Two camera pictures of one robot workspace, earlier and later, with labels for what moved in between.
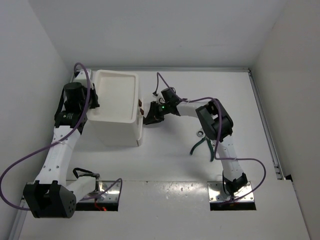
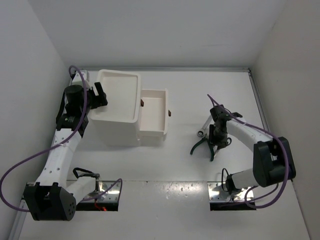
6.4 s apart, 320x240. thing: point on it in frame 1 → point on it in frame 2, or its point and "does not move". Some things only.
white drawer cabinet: (118, 119) does not move
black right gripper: (153, 116) → (213, 141)
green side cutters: (202, 140) does not move
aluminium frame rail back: (162, 68) does not move
